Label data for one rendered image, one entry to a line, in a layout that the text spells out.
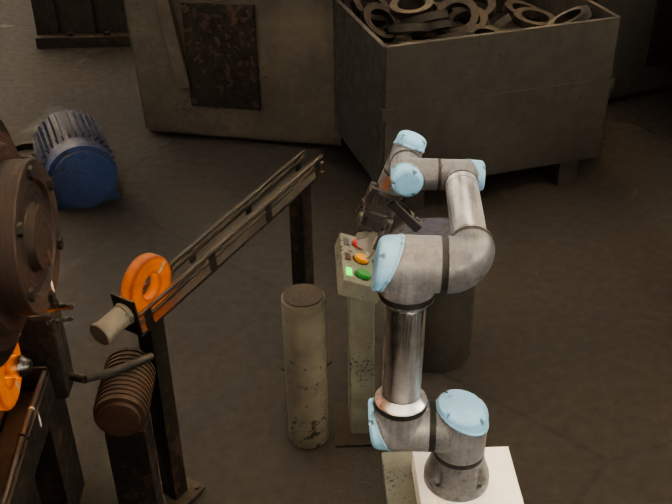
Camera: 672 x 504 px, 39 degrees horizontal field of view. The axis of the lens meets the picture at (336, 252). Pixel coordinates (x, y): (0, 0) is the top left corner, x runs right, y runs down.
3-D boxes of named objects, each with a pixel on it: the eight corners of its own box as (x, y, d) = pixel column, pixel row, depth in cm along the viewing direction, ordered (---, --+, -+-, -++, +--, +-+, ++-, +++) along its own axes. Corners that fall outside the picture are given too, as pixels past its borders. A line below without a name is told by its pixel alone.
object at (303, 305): (288, 450, 278) (280, 308, 250) (288, 422, 288) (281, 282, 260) (329, 449, 278) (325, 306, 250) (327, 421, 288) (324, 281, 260)
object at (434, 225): (389, 381, 303) (391, 270, 280) (381, 322, 330) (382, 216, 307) (487, 377, 304) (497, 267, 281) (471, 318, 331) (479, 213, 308)
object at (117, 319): (92, 340, 220) (86, 321, 217) (118, 318, 226) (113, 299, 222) (111, 349, 218) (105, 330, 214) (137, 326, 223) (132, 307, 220)
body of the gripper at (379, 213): (354, 215, 243) (371, 176, 237) (385, 224, 245) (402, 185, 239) (356, 230, 236) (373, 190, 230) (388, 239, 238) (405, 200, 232)
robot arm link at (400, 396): (433, 464, 208) (450, 254, 180) (366, 462, 208) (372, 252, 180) (431, 427, 218) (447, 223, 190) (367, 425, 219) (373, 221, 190)
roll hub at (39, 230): (13, 129, 170) (44, 251, 187) (-28, 220, 148) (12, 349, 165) (44, 128, 170) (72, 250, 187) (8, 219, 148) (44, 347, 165)
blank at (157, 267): (141, 323, 232) (152, 327, 231) (110, 299, 219) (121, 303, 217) (169, 268, 237) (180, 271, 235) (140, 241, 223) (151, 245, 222)
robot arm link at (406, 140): (398, 138, 222) (398, 124, 230) (382, 177, 228) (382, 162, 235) (429, 148, 224) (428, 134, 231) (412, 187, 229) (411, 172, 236)
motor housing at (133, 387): (118, 555, 246) (86, 401, 217) (130, 492, 265) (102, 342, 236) (168, 553, 246) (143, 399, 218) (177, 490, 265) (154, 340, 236)
